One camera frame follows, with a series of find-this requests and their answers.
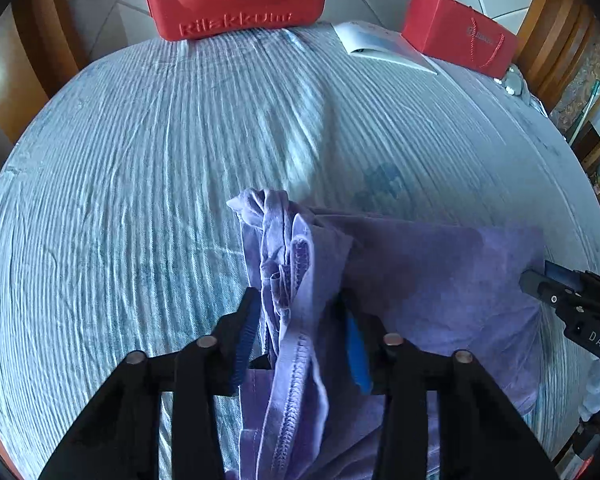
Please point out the light blue striped bed sheet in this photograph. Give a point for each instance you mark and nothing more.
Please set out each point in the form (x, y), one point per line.
(130, 160)

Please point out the white paper booklet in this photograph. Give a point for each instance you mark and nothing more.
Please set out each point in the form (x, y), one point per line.
(380, 42)

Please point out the red paper gift bag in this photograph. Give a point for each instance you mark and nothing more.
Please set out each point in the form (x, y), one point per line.
(455, 35)

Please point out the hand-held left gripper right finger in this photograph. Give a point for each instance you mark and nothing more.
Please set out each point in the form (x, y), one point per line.
(356, 357)

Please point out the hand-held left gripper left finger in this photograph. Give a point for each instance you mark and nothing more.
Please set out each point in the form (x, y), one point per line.
(244, 347)

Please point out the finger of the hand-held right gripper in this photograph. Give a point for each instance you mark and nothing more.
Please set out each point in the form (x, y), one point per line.
(542, 287)
(560, 271)

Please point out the purple garment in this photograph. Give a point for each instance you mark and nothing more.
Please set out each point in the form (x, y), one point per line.
(430, 280)

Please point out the wooden bed frame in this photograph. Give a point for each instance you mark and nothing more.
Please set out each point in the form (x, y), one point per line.
(55, 35)

